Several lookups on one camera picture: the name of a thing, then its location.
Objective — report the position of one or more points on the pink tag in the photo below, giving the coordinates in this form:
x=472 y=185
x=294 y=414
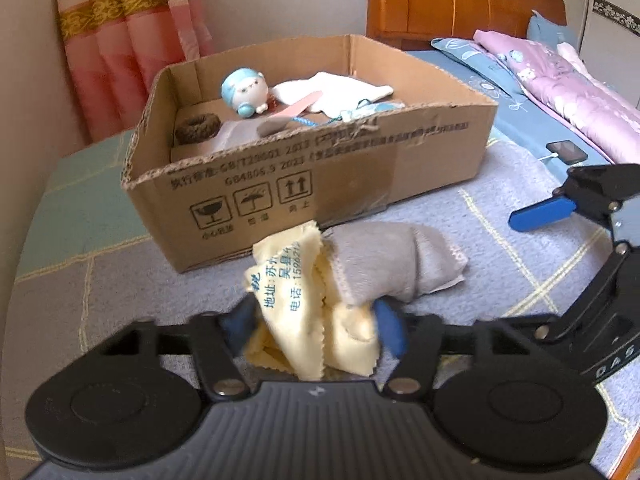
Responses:
x=302 y=105

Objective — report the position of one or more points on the plain blue pillow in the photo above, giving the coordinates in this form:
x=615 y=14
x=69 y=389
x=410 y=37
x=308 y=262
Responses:
x=547 y=30

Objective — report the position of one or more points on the black smartphone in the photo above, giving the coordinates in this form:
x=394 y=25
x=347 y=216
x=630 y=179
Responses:
x=566 y=151

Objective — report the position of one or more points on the wooden bed headboard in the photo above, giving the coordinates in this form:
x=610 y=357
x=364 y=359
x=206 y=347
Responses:
x=450 y=0

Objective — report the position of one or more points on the white wardrobe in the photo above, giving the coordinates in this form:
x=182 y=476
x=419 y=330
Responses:
x=612 y=35

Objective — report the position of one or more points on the blue floral pillow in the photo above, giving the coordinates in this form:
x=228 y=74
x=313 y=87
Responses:
x=475 y=62

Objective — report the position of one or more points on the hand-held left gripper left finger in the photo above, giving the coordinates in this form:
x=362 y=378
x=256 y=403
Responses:
x=237 y=324

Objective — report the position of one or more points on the pink floral quilt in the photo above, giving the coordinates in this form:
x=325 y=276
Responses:
x=565 y=90

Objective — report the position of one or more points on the pale white fabric piece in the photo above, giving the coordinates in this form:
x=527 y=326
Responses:
x=240 y=136

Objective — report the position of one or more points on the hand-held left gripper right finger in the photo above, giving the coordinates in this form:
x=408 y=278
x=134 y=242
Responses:
x=391 y=327

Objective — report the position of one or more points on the white folded cloth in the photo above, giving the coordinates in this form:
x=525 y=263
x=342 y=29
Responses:
x=335 y=91

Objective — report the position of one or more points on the brown scrunchie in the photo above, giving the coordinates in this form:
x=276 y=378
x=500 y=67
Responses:
x=197 y=129

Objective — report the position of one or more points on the yellow printed cloth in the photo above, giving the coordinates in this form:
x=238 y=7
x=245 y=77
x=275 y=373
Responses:
x=300 y=300

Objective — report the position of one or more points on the grey and green plaid blanket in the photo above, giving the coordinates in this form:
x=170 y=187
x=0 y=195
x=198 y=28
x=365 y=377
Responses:
x=100 y=260

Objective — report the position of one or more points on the pink patterned curtain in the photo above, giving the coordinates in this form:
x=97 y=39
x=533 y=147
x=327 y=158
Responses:
x=130 y=45

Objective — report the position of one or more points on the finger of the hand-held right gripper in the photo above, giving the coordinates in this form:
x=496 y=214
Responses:
x=595 y=290
x=542 y=212

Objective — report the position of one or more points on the blue bed sheet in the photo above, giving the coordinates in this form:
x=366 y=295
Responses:
x=510 y=110

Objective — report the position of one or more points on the blue and white plush toy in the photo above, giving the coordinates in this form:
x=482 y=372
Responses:
x=245 y=91

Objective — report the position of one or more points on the brown cardboard box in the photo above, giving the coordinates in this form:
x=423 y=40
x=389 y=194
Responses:
x=320 y=185

